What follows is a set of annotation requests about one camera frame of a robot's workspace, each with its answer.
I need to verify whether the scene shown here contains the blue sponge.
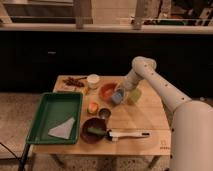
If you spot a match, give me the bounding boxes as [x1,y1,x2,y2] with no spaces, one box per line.
[111,92,123,105]

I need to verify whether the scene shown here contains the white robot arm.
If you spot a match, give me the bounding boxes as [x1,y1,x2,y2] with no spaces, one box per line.
[121,56,213,171]

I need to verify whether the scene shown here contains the red bowl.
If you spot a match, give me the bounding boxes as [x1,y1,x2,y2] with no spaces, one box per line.
[99,83,118,103]

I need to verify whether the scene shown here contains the dark maroon bowl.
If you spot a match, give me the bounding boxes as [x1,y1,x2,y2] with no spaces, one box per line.
[81,118,107,144]

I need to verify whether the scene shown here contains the green plastic cup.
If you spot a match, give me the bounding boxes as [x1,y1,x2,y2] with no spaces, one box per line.
[127,88,142,104]

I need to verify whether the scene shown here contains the small metal cup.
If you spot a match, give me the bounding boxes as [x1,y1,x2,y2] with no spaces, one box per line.
[98,108,111,120]

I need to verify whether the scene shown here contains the wooden table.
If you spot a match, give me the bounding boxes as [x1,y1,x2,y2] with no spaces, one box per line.
[31,74,177,169]

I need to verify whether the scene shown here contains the white cup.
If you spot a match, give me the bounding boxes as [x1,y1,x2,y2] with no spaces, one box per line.
[87,74,100,89]

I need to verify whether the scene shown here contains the white dish brush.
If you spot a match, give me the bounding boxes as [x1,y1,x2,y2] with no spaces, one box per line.
[107,130,150,141]

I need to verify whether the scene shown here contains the green cucumber toy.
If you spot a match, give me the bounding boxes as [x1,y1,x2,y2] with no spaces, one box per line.
[87,127,106,136]

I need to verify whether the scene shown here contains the brown dried branch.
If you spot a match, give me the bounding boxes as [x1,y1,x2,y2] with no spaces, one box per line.
[63,77,85,87]

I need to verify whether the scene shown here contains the green plastic tray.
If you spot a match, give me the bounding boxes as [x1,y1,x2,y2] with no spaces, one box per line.
[26,92,83,145]

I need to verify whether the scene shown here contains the grey folded cloth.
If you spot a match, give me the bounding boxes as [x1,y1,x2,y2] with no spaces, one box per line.
[48,117,75,139]

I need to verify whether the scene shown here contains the black cable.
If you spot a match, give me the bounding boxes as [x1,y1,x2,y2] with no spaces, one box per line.
[0,142,32,171]

